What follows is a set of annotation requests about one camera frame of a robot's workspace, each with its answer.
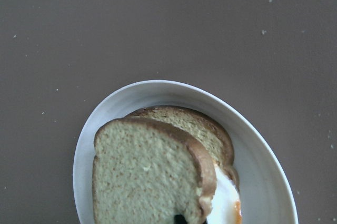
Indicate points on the bread slice with egg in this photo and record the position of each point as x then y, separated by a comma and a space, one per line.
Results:
205, 129

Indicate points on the white round plate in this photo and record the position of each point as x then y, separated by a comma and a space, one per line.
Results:
265, 193

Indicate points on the fried egg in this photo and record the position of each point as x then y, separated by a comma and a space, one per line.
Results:
226, 204

